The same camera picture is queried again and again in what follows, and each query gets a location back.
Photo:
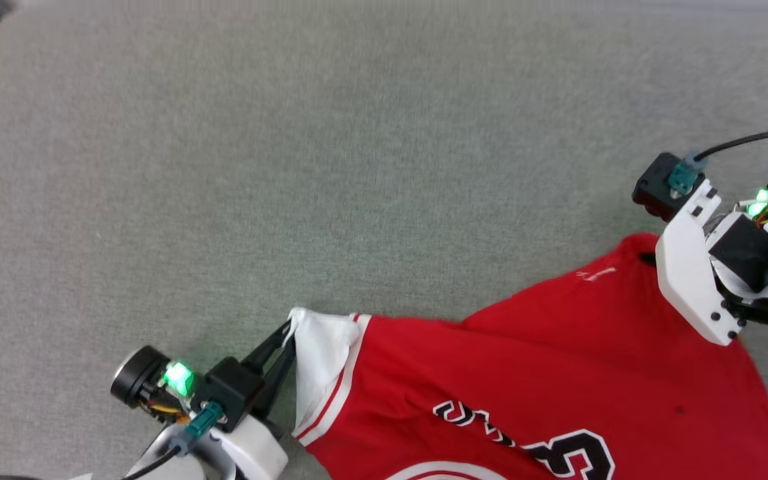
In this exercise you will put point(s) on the red basketball jersey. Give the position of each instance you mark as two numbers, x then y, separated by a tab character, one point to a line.
457	373

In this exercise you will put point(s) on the right gripper white and black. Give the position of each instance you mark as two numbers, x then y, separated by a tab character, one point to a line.
687	266

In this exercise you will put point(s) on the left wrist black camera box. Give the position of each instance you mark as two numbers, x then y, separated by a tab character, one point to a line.
234	390

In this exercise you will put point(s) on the left gripper white and black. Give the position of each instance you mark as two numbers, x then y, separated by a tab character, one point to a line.
137	376

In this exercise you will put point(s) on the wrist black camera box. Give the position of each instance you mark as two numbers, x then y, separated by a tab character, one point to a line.
234	390
654	186

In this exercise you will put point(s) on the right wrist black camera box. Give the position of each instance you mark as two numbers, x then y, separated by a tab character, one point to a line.
654	186

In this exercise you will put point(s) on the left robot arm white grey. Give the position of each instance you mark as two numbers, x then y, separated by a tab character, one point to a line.
157	463

